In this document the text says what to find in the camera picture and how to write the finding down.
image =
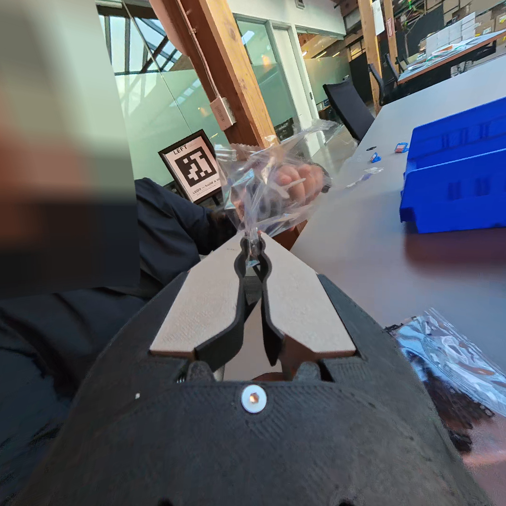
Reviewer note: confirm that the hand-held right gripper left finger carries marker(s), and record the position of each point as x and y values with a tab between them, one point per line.
197	308

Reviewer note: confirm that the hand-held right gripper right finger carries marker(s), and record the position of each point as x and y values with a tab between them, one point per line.
308	312

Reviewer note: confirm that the clear plastic lego bag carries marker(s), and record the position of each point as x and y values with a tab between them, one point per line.
257	178

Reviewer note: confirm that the bag of black lego pieces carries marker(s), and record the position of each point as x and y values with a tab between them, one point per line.
446	367

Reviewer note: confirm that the person's left forearm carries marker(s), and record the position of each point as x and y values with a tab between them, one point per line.
170	229

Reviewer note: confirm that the person's left hand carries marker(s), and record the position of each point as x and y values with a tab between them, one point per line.
308	185

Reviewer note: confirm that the framed marker sign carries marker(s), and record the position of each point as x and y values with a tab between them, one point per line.
193	166

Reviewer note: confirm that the torn clear plastic strip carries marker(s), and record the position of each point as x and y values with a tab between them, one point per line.
365	176

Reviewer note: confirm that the person's dark clothed body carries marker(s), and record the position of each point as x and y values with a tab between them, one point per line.
47	336

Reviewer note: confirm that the small blue red plastic case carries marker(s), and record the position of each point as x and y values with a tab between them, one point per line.
401	147

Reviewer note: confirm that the grey electrical box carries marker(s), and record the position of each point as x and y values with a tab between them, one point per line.
222	112

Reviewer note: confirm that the blue plastic bin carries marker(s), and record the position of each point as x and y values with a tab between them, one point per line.
458	182

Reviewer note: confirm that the black mesh office chair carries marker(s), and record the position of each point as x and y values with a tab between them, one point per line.
348	108

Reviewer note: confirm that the long wooden work table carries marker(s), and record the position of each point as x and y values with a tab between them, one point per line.
454	55

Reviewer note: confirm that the stack of white boxes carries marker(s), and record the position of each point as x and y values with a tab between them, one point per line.
448	37

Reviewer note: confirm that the slim wooden support post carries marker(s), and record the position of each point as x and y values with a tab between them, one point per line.
369	51

